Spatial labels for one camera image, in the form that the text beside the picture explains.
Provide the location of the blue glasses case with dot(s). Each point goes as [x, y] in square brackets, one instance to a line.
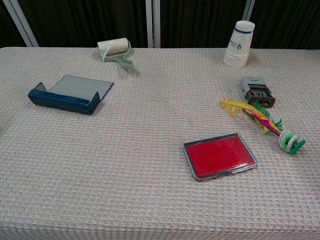
[62, 102]

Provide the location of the beige woven tablecloth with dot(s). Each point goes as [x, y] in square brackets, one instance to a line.
[150, 112]

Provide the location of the red ink pad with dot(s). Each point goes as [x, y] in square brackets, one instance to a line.
[217, 157]

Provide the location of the grey date stamp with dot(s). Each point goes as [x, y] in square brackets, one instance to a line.
[252, 83]

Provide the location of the colourful feather shuttlecock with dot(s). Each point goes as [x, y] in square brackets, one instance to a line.
[260, 119]

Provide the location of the white paper cup stack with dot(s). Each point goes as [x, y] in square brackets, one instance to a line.
[237, 42]

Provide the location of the black curtain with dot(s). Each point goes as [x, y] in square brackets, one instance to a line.
[87, 20]

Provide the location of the white double frame pole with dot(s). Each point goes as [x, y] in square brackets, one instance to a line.
[149, 25]

